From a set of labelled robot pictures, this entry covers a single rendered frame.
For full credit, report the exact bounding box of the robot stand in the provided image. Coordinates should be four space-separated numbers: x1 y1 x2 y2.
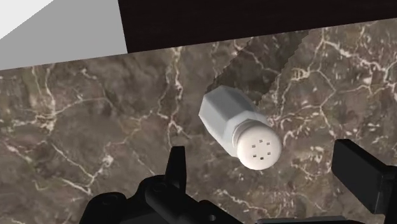
117 0 397 54

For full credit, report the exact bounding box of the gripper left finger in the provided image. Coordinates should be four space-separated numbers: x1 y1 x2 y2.
79 145 244 224

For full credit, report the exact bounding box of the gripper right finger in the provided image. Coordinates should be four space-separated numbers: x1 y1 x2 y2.
330 139 397 224

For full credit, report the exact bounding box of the white salt shaker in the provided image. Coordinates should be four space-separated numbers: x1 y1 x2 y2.
198 85 282 171

